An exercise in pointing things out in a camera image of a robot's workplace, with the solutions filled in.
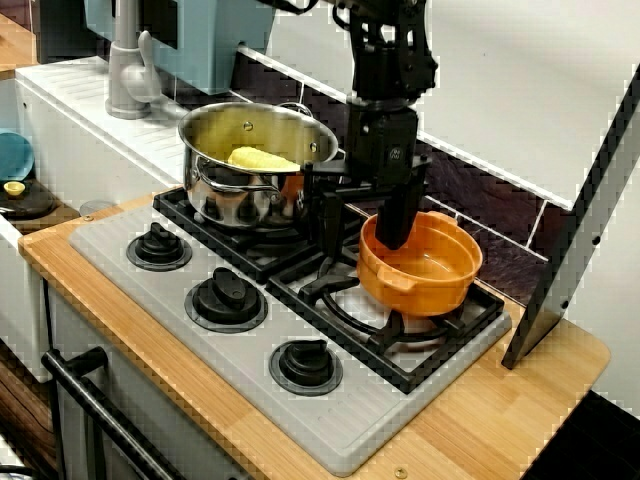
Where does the black box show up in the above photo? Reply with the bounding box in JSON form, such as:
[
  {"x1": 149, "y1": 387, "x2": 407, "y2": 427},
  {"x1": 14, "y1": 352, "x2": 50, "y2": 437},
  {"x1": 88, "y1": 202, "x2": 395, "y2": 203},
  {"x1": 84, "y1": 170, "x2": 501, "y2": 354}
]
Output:
[{"x1": 37, "y1": 0, "x2": 109, "y2": 65}]

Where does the white sink unit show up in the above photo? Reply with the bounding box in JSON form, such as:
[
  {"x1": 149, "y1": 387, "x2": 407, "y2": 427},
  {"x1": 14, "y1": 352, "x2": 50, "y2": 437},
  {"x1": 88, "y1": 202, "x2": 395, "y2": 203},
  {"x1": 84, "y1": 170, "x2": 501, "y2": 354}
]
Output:
[{"x1": 0, "y1": 54, "x2": 187, "y2": 384}]

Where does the black oven door handle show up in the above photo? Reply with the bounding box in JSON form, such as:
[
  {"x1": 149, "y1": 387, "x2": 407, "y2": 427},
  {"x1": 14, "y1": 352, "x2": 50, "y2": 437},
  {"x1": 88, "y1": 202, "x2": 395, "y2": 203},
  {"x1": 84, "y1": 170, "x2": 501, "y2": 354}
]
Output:
[{"x1": 41, "y1": 346, "x2": 186, "y2": 480}]

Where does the grey stove top panel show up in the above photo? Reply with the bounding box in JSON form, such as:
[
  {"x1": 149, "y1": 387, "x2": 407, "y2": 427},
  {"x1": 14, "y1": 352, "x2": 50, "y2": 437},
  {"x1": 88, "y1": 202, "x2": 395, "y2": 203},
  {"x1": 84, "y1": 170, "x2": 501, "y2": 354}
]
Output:
[{"x1": 68, "y1": 199, "x2": 514, "y2": 476}]

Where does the stainless steel pot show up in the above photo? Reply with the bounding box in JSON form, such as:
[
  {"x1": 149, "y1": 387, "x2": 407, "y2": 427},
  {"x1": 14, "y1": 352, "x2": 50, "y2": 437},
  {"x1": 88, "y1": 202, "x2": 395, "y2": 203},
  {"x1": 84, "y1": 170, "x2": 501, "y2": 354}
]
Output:
[{"x1": 178, "y1": 101, "x2": 340, "y2": 231}]

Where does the white oven front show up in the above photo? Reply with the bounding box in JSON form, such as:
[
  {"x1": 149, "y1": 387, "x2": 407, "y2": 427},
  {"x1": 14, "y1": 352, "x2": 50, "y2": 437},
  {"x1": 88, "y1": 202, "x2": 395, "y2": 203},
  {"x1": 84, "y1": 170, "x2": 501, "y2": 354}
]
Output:
[{"x1": 43, "y1": 282, "x2": 251, "y2": 480}]

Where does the dark brown lid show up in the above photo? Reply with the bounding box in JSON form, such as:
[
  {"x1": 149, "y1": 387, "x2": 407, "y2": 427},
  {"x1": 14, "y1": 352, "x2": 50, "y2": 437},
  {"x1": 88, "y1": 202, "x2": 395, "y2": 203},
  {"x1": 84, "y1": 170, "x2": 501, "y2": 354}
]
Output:
[{"x1": 0, "y1": 187, "x2": 57, "y2": 219}]

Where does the teal plate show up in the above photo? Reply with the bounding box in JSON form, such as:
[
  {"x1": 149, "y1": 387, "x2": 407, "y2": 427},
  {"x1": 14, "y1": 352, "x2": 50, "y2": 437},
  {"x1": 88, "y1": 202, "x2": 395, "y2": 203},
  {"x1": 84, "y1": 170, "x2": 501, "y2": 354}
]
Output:
[{"x1": 0, "y1": 128, "x2": 35, "y2": 182}]

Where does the grey toy faucet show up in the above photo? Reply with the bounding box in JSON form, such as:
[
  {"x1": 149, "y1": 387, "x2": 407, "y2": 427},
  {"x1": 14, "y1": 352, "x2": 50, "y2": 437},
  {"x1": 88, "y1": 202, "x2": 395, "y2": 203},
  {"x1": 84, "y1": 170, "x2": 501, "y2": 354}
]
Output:
[{"x1": 104, "y1": 0, "x2": 161, "y2": 120}]

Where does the wooden countertop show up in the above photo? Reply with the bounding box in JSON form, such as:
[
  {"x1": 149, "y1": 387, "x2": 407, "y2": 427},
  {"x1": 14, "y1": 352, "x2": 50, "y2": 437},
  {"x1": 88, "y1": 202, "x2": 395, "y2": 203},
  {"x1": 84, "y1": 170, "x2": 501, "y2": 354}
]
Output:
[{"x1": 18, "y1": 192, "x2": 611, "y2": 480}]

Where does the black stove knob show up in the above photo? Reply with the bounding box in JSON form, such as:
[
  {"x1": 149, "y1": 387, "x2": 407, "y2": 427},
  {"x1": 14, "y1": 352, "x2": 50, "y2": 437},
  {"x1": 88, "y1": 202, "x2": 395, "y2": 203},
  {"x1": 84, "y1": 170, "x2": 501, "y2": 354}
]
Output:
[
  {"x1": 268, "y1": 338, "x2": 345, "y2": 398},
  {"x1": 184, "y1": 266, "x2": 269, "y2": 334},
  {"x1": 125, "y1": 222, "x2": 193, "y2": 273}
]

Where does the orange plastic pot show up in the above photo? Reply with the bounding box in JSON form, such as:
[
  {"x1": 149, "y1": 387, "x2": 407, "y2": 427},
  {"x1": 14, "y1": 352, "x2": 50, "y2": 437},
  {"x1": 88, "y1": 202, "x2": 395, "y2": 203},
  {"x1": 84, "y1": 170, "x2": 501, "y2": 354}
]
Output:
[{"x1": 356, "y1": 209, "x2": 484, "y2": 319}]

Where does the yellow corn cob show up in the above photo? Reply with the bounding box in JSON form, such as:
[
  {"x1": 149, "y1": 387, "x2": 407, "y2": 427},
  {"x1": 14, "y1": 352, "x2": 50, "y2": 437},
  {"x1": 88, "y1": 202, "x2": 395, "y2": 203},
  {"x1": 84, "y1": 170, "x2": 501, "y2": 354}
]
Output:
[{"x1": 227, "y1": 145, "x2": 305, "y2": 172}]

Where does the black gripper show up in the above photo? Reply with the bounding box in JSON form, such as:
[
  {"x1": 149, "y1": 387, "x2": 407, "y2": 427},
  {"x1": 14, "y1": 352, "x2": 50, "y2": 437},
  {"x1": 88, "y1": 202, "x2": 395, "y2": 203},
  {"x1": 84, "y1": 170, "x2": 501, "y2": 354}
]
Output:
[{"x1": 302, "y1": 107, "x2": 431, "y2": 251}]

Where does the teal plastic box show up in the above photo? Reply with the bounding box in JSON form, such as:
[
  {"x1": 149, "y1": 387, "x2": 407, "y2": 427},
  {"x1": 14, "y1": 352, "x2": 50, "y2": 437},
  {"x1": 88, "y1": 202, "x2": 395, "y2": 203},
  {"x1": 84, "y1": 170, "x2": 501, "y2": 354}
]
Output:
[{"x1": 83, "y1": 0, "x2": 279, "y2": 96}]

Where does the black and white side panel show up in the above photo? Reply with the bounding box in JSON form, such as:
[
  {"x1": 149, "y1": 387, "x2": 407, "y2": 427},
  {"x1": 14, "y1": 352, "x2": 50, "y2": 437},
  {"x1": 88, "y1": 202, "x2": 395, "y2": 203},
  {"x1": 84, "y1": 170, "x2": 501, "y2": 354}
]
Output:
[{"x1": 501, "y1": 64, "x2": 640, "y2": 371}]

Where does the black burner grate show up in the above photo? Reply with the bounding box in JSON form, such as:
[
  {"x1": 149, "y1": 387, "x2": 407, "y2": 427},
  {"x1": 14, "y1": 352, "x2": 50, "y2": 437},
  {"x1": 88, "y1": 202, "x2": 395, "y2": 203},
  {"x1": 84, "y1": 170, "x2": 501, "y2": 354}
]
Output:
[
  {"x1": 264, "y1": 224, "x2": 506, "y2": 396},
  {"x1": 152, "y1": 184, "x2": 369, "y2": 284}
]

